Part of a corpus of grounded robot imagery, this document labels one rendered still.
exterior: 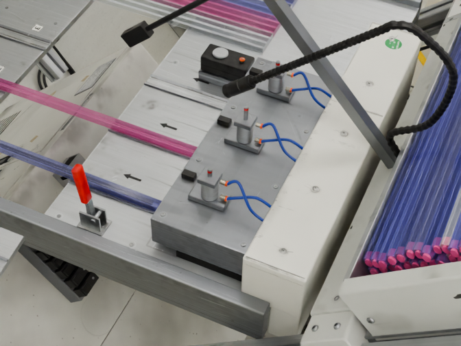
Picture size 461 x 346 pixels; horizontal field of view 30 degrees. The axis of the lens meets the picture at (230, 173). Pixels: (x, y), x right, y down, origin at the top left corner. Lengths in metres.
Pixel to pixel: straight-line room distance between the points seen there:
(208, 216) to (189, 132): 0.22
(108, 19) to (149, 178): 1.52
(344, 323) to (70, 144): 0.86
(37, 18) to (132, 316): 0.61
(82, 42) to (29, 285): 1.15
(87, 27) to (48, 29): 1.17
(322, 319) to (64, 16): 0.73
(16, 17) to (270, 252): 0.67
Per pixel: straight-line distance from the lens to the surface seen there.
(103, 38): 2.65
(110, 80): 1.79
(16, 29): 1.46
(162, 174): 1.20
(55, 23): 1.46
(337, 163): 1.12
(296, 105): 1.22
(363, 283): 0.92
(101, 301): 1.67
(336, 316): 0.99
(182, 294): 1.10
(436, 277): 0.86
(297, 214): 1.06
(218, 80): 1.32
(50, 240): 1.16
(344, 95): 1.08
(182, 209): 1.09
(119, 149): 1.24
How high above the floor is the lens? 1.98
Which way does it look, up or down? 44 degrees down
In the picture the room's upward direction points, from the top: 73 degrees clockwise
